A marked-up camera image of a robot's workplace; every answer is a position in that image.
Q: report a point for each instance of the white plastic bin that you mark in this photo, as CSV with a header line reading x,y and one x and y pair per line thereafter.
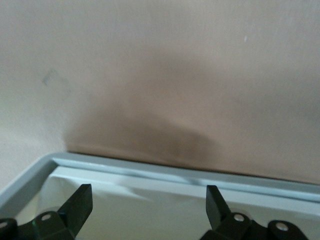
x,y
155,205

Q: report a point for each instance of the brown paper table cover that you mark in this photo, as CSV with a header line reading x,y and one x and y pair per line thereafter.
x,y
160,75

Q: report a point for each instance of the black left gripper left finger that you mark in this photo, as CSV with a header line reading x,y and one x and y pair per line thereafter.
x,y
75,215

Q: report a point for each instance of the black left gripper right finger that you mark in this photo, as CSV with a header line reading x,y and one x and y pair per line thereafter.
x,y
225,220

